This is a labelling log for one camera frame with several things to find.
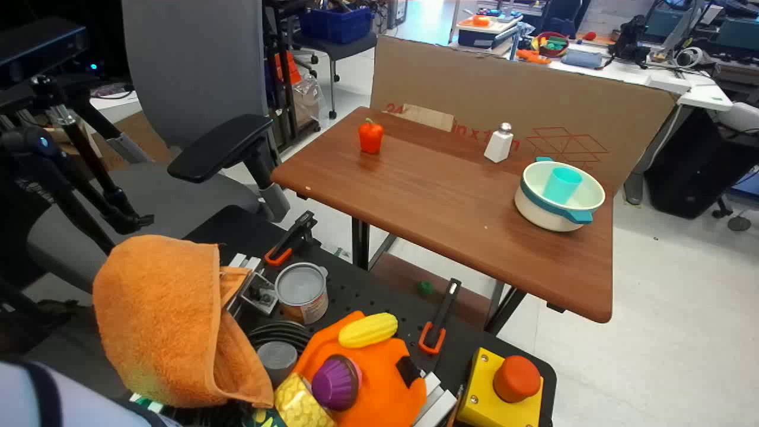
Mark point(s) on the orange toy pepper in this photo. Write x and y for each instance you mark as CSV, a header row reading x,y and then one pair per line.
x,y
371,139

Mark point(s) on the brown wooden table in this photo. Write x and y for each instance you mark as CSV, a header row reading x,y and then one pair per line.
x,y
442,197

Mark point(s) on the small green ball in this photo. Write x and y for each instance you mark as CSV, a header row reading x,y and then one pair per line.
x,y
424,287

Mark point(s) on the clear measuring cup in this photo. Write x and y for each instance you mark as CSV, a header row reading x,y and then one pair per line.
x,y
302,290

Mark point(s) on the yellow toy corn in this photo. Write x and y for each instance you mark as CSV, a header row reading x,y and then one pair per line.
x,y
368,330

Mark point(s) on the white salt shaker bottle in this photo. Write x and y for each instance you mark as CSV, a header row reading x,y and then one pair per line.
x,y
499,145

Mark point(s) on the white bowl with teal rim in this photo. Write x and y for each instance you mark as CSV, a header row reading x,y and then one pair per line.
x,y
545,208

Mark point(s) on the orange plush toy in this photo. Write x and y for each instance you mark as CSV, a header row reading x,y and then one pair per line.
x,y
379,387

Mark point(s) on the cardboard backdrop panel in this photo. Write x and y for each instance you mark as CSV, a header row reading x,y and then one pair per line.
x,y
505,95

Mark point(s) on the purple toy cupcake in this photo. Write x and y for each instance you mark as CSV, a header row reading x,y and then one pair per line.
x,y
336,383

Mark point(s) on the teal plastic cup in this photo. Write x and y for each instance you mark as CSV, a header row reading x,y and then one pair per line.
x,y
563,183

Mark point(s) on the blue storage bin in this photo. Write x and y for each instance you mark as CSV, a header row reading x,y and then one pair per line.
x,y
335,24

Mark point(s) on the yellow corn cob toy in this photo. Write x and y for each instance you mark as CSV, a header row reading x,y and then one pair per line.
x,y
302,405

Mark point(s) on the yellow emergency stop box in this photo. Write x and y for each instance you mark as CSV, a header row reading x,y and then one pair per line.
x,y
499,393

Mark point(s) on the orange towel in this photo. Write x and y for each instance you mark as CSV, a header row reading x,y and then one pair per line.
x,y
167,316

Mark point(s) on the grey office chair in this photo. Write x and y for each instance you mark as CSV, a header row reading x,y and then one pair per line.
x,y
189,72

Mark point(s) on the white cluttered desk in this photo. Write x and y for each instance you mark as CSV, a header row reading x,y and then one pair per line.
x,y
631,68

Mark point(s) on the black bag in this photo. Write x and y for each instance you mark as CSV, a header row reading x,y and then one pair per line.
x,y
686,169

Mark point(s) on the black camera tripod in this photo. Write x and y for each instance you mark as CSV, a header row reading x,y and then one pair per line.
x,y
55,150

